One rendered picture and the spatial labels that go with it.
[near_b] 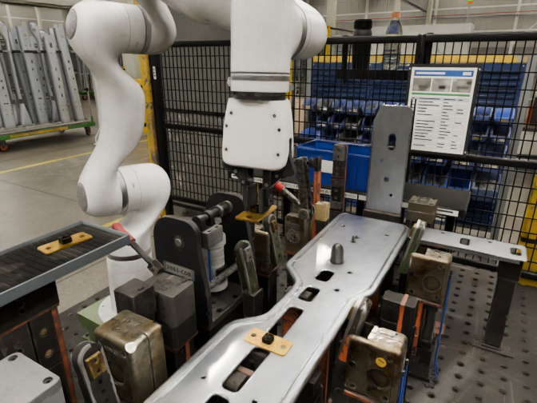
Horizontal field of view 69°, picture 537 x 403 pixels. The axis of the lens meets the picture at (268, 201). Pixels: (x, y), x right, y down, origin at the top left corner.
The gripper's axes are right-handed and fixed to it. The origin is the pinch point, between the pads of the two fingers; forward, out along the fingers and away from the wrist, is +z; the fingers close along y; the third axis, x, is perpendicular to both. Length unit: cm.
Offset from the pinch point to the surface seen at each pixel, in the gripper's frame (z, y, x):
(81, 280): 122, -191, 124
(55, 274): 11.9, -26.6, -16.2
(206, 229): 10.6, -14.2, 7.7
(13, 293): 12.0, -27.4, -22.4
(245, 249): 16.9, -9.2, 14.9
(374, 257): 24.4, 14.7, 39.7
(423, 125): -3, 20, 99
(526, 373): 54, 55, 51
